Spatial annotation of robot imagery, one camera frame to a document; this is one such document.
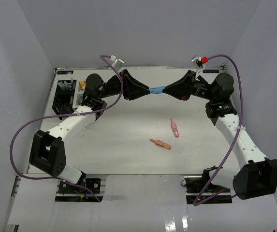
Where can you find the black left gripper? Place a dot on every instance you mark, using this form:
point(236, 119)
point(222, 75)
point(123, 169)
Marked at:
point(132, 89)

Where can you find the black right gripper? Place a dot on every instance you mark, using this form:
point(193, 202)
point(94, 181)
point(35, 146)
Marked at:
point(182, 89)

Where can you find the blue highlighter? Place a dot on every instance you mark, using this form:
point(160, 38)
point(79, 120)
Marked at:
point(157, 90)

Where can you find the yellow highlighter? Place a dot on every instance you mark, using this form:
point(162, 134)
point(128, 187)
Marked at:
point(82, 85)

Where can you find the black gel pen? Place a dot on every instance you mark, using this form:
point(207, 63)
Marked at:
point(62, 87)

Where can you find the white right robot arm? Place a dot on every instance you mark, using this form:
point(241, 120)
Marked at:
point(258, 174)

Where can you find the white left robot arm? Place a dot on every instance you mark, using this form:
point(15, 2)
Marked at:
point(48, 147)

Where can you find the pink highlighter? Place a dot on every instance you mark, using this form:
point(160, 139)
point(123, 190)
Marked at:
point(174, 128)

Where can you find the white slotted organizer box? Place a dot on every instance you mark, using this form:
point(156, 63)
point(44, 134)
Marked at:
point(78, 95)

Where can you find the orange highlighter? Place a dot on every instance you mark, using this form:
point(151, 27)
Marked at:
point(161, 144)

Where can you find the black slotted organizer box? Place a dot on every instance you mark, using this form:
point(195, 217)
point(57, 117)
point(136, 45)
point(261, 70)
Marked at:
point(63, 100)

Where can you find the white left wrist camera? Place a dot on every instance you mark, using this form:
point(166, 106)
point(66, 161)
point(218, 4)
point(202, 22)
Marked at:
point(116, 62)

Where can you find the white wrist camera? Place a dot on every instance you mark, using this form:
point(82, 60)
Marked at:
point(116, 62)
point(199, 63)

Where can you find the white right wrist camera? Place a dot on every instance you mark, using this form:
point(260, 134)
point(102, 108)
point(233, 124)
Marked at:
point(199, 63)

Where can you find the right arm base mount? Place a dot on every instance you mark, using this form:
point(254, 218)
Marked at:
point(194, 184)

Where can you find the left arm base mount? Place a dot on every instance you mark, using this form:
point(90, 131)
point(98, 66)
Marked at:
point(72, 194)

